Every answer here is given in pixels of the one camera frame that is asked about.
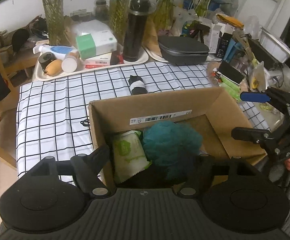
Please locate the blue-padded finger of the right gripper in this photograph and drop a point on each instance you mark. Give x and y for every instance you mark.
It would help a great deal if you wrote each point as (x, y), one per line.
(255, 97)

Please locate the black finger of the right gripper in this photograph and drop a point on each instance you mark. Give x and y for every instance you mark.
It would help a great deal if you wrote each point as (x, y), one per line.
(257, 136)

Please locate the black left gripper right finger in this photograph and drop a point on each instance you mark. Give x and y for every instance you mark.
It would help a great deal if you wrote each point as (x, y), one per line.
(200, 178)

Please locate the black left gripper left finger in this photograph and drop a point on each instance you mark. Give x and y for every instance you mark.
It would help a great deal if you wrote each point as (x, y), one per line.
(87, 168)

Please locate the green wet wipes pack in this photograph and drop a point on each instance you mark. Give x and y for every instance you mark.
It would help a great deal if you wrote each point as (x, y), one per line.
(128, 156)

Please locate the cardboard box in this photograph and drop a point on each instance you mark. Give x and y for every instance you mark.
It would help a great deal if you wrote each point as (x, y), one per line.
(212, 112)

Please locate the teal mesh bath sponge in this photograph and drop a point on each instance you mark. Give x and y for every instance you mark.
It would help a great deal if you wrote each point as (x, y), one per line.
(172, 148)

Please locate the checkered white tablecloth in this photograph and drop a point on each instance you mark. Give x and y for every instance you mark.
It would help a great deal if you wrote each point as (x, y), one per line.
(53, 117)

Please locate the dark grey zipper case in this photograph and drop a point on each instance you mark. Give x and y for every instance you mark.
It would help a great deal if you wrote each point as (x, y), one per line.
(182, 50)

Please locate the black white rolled sock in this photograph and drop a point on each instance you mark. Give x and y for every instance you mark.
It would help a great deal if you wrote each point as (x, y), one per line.
(137, 85)

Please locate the red flat packet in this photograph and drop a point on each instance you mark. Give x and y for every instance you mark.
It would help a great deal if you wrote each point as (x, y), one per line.
(91, 66)

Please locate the cream plastic tray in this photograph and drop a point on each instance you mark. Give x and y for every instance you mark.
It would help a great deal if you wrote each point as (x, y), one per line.
(84, 68)

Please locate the tan egg-shaped pouch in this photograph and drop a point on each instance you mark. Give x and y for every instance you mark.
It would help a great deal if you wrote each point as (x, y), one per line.
(53, 68)

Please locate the white cap orange bottle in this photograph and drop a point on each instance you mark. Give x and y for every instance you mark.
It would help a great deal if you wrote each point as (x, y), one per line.
(70, 63)

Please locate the white pink barcode box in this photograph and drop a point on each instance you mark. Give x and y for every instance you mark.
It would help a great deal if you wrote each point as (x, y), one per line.
(103, 59)

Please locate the black round container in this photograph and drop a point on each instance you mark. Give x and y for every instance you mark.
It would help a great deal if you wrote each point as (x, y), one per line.
(45, 59)

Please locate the white spray bottle blue label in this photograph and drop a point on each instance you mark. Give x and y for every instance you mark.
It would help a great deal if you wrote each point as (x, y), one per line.
(59, 52)

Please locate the black thermos bottle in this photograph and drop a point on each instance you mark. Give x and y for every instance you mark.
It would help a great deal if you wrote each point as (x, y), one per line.
(136, 23)

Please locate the green white tissue box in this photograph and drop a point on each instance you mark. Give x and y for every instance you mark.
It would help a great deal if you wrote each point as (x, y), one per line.
(93, 38)

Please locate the middle glass vase bamboo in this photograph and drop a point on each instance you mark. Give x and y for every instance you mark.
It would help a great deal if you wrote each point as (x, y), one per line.
(118, 18)

